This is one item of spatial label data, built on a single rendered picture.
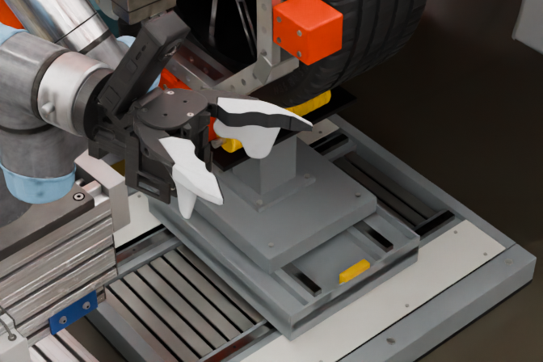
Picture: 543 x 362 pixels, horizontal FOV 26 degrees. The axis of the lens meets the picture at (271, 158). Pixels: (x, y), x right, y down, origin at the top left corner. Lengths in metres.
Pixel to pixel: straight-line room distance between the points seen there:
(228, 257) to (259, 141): 1.35
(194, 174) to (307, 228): 1.44
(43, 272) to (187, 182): 0.75
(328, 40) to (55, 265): 0.55
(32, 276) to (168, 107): 0.68
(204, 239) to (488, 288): 0.61
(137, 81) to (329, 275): 1.44
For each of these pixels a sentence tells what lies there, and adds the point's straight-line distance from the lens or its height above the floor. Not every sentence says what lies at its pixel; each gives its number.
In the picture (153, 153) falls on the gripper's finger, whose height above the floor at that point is 1.25.
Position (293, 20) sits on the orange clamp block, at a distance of 1.86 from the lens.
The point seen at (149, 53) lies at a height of 1.31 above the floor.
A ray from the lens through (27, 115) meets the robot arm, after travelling 1.19.
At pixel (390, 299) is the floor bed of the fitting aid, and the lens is 2.51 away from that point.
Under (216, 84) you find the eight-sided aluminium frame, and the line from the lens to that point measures 2.16.
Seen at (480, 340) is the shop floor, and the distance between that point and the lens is 2.57.
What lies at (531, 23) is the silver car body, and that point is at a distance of 2.05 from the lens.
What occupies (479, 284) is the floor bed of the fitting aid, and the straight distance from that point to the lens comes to 2.57.
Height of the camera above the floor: 1.91
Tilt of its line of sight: 40 degrees down
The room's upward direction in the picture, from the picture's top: straight up
